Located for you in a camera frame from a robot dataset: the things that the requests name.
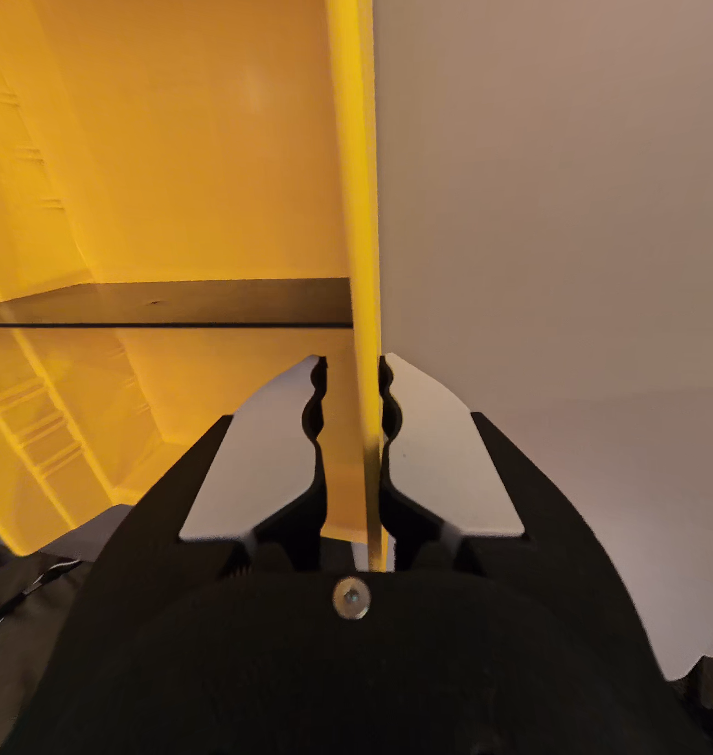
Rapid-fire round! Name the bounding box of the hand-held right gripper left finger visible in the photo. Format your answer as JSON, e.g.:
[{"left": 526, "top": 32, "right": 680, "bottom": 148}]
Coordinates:
[{"left": 178, "top": 354, "right": 329, "bottom": 546}]

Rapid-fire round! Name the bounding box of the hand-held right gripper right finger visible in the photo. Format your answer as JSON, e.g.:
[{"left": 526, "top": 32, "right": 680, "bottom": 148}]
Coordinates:
[{"left": 379, "top": 352, "right": 526, "bottom": 549}]

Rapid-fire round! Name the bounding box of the yellow plastic bin with divider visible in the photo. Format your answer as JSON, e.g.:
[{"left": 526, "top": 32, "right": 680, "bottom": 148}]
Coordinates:
[{"left": 0, "top": 0, "right": 393, "bottom": 573}]

